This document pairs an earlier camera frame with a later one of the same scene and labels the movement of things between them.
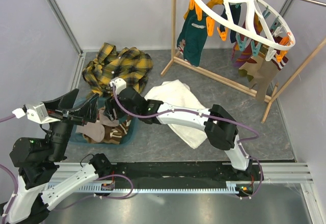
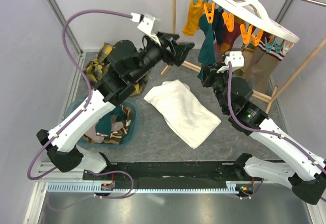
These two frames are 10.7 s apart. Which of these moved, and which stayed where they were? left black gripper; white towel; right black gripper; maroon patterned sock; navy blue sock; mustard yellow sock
Moved: left black gripper; navy blue sock; right black gripper; maroon patterned sock; mustard yellow sock
Stayed: white towel
